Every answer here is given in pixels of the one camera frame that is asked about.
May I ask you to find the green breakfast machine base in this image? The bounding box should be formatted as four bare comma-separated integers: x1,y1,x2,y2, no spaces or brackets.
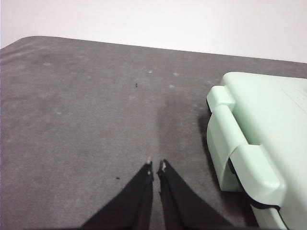
205,85,307,230

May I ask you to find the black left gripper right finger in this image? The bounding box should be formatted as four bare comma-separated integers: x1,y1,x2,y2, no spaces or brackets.
156,159,234,230

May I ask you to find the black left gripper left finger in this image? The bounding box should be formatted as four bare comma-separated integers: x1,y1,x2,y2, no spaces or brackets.
80,162,154,230

